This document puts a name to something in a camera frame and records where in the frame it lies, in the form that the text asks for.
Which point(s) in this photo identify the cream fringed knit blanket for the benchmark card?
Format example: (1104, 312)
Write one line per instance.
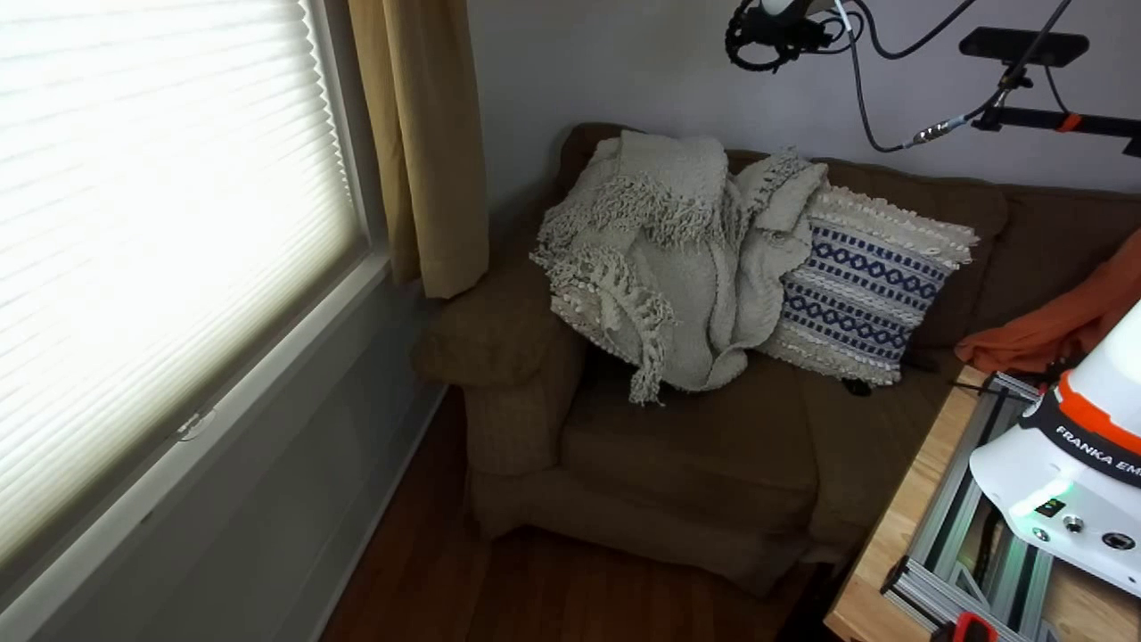
(677, 262)

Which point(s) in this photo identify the white pleated window blind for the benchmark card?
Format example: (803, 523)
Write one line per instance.
(154, 227)

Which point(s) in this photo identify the red clamp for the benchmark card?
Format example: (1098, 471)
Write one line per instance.
(966, 630)

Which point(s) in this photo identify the brown fabric sofa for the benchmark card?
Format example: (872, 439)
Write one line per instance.
(699, 465)

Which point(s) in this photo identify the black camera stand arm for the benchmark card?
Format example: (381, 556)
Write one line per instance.
(1052, 121)

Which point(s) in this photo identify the blue white patterned pillow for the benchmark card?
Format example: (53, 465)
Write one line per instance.
(868, 287)

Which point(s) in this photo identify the black camera bar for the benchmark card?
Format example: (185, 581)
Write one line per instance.
(1020, 43)

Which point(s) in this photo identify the grey window frame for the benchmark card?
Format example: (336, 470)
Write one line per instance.
(226, 404)

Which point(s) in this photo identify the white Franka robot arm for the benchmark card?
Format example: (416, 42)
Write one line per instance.
(1073, 477)

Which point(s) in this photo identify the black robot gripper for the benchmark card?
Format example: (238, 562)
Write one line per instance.
(778, 29)

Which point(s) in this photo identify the orange cloth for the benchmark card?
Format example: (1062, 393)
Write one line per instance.
(1052, 325)

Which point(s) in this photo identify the tan curtain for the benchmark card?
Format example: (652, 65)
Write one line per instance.
(429, 131)

